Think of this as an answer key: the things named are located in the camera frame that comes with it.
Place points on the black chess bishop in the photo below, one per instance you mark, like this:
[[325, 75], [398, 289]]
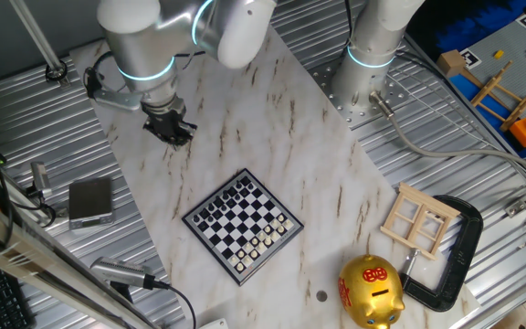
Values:
[[231, 193], [212, 209]]

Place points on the gold piggy bank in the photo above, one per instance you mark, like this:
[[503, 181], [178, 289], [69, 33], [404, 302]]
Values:
[[372, 292]]

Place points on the wooden window frame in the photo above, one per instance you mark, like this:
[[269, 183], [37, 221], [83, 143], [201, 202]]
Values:
[[429, 199]]

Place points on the wooden easel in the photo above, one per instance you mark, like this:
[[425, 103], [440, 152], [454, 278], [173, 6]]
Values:
[[489, 86]]

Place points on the black chess pawn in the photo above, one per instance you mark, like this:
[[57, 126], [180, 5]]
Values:
[[217, 215], [204, 226], [244, 194], [231, 204], [224, 210], [237, 199], [211, 221], [250, 188]]

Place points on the white chess pawn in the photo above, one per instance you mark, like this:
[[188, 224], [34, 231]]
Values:
[[234, 260], [248, 248], [267, 230], [274, 224], [241, 254], [254, 242], [261, 236], [280, 218]]

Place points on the black white chessboard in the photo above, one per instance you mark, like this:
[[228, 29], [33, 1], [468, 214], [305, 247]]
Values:
[[242, 228]]

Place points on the silver digital scale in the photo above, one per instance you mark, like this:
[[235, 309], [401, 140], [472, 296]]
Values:
[[90, 198]]

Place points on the silver ribbed camera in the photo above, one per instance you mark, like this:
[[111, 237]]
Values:
[[117, 272]]

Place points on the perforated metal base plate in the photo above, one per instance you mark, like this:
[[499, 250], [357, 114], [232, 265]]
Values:
[[336, 105]]

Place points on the small metal bracket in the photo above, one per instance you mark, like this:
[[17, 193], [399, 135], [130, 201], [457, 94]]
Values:
[[516, 209]]

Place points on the yellow toy brick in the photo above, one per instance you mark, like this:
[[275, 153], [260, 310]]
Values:
[[498, 54]]

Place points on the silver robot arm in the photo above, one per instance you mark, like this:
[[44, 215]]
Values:
[[144, 50]]

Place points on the white chess knight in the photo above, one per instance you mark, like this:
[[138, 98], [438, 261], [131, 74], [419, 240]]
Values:
[[247, 261], [280, 230]]

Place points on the grey metal pole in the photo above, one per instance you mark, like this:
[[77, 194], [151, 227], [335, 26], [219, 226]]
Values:
[[34, 33]]

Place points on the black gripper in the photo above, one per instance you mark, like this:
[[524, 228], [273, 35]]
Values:
[[167, 121]]

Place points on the wrist camera silver bracket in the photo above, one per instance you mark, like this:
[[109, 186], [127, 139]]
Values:
[[117, 99]]

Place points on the white chess bishop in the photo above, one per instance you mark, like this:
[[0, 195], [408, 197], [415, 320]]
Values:
[[254, 255], [273, 236]]

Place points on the grey brick baseplate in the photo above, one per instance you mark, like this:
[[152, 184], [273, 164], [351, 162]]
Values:
[[514, 45]]

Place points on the white chess queen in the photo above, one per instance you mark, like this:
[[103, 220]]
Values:
[[260, 248]]

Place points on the tan wooden block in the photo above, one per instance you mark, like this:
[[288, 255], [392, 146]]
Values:
[[450, 64]]

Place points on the aluminium frame beam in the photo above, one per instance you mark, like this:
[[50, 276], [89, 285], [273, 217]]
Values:
[[25, 256]]

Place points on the black chess rook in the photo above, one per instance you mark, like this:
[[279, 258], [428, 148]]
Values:
[[198, 220], [244, 182]]

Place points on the black C-clamp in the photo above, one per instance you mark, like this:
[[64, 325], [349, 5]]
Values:
[[470, 237]]

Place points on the black chess queen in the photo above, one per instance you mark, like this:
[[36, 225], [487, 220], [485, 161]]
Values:
[[218, 204]]

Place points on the black chess king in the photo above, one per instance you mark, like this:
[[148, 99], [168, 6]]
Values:
[[224, 198]]

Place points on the grey round coin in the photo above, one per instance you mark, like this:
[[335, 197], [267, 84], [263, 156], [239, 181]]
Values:
[[322, 296]]

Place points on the white chess rook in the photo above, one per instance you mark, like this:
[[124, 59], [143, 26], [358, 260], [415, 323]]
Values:
[[241, 267], [287, 224]]

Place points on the white chess king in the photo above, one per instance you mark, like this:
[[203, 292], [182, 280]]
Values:
[[267, 242]]

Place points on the small silver camera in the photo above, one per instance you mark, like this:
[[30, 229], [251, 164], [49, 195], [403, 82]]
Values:
[[40, 176]]

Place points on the blue foam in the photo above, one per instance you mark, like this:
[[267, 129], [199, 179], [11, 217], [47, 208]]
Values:
[[473, 27]]

